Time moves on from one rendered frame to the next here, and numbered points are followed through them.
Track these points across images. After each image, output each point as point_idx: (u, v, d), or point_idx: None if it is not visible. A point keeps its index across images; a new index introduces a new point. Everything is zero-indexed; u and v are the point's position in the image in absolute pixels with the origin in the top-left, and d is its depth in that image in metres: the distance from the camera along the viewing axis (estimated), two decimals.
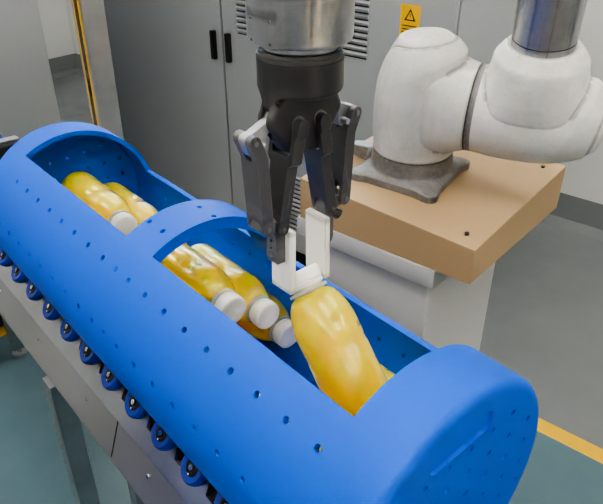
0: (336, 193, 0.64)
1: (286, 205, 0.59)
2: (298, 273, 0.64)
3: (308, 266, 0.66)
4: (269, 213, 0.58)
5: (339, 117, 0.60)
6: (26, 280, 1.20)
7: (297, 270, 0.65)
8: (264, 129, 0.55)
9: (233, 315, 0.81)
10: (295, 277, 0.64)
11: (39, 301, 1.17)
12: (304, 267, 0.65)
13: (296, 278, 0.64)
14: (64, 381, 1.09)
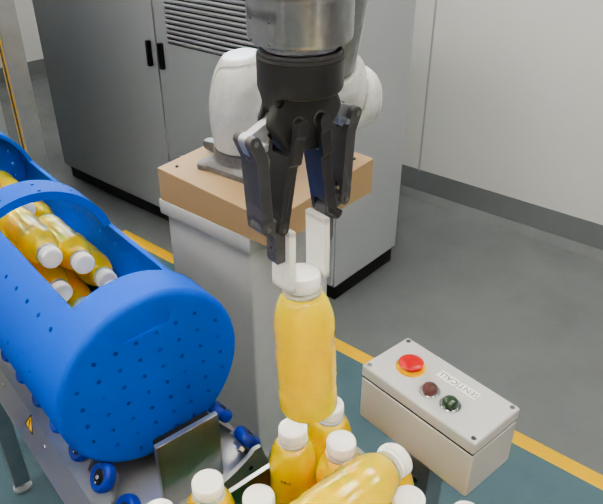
0: (336, 193, 0.64)
1: (286, 205, 0.59)
2: (302, 283, 0.64)
3: (311, 272, 0.66)
4: (269, 213, 0.58)
5: (339, 117, 0.60)
6: None
7: (301, 279, 0.65)
8: (264, 129, 0.55)
9: (52, 261, 1.13)
10: (297, 285, 0.65)
11: None
12: (309, 277, 0.65)
13: (298, 286, 0.65)
14: None
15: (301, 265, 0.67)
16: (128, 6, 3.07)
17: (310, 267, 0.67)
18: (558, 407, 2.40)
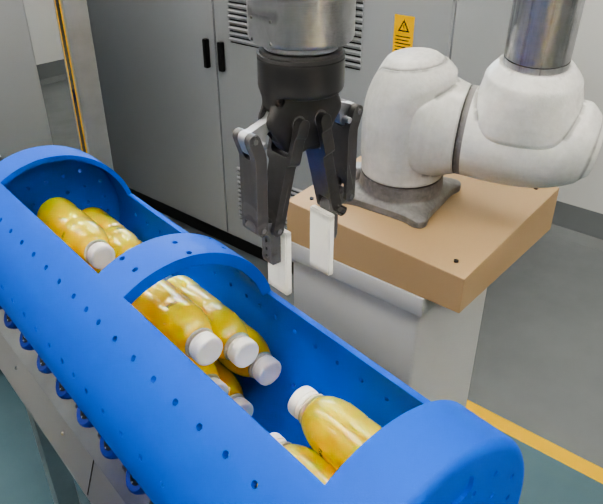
0: (341, 190, 0.65)
1: (282, 205, 0.59)
2: None
3: None
4: (265, 213, 0.58)
5: (340, 116, 0.60)
6: None
7: None
8: (264, 128, 0.55)
9: (209, 356, 0.78)
10: None
11: (17, 329, 1.13)
12: None
13: None
14: (41, 413, 1.06)
15: None
16: (183, 0, 2.72)
17: None
18: None
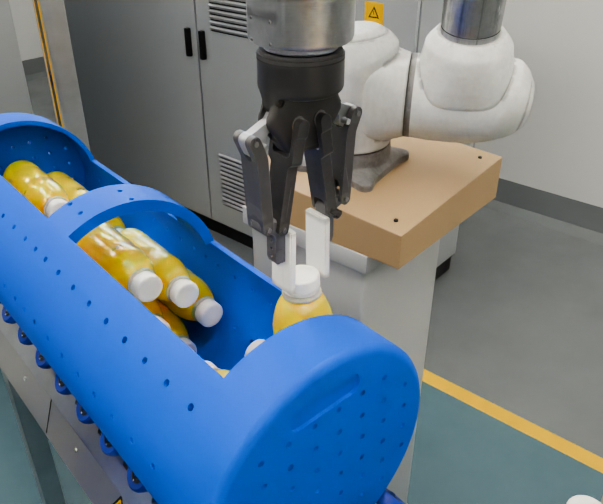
0: (336, 193, 0.64)
1: (286, 205, 0.59)
2: None
3: None
4: (269, 213, 0.58)
5: (339, 117, 0.60)
6: None
7: None
8: (264, 129, 0.55)
9: (149, 293, 0.85)
10: None
11: None
12: None
13: None
14: (7, 362, 1.13)
15: None
16: None
17: None
18: None
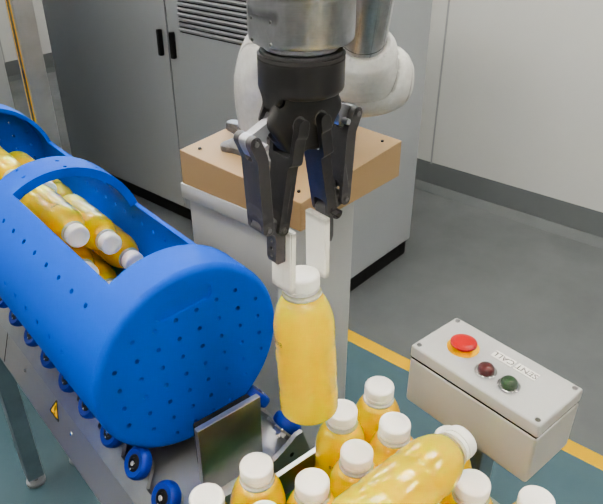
0: (336, 193, 0.64)
1: (286, 205, 0.59)
2: (358, 465, 0.74)
3: (366, 452, 0.76)
4: (269, 213, 0.58)
5: (340, 117, 0.60)
6: None
7: (358, 461, 0.75)
8: (265, 129, 0.55)
9: (78, 240, 1.08)
10: (354, 466, 0.75)
11: None
12: (365, 459, 0.75)
13: (355, 467, 0.75)
14: None
15: (356, 442, 0.77)
16: None
17: (364, 445, 0.77)
18: (581, 400, 2.35)
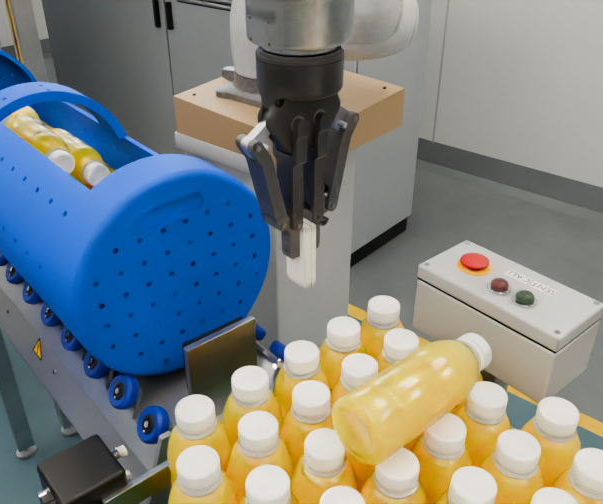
0: (323, 200, 0.64)
1: (297, 202, 0.60)
2: (362, 378, 0.68)
3: (369, 366, 0.69)
4: (282, 210, 0.59)
5: (337, 120, 0.60)
6: None
7: (361, 374, 0.68)
8: (265, 131, 0.55)
9: (63, 168, 1.02)
10: (357, 379, 0.68)
11: None
12: (368, 372, 0.68)
13: (358, 381, 0.68)
14: None
15: (359, 357, 0.71)
16: None
17: (368, 359, 0.70)
18: (588, 372, 2.29)
